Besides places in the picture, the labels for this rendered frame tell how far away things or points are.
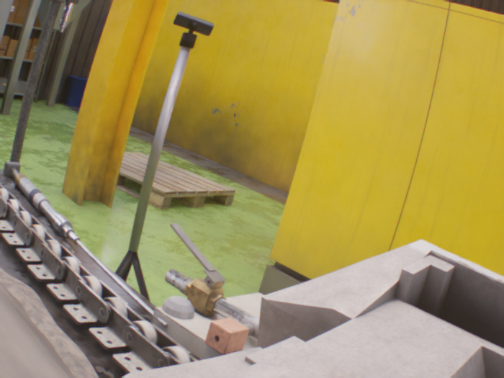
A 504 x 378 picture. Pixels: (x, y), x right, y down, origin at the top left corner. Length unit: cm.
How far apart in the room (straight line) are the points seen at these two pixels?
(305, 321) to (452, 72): 235
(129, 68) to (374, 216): 213
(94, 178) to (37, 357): 362
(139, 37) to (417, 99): 217
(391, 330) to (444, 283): 9
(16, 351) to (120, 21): 348
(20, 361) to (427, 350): 42
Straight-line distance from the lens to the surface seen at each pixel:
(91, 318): 75
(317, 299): 45
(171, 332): 72
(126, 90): 417
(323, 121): 306
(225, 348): 65
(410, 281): 45
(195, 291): 74
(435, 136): 271
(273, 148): 699
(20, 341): 66
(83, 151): 404
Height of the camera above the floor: 109
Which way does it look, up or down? 10 degrees down
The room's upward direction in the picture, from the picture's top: 16 degrees clockwise
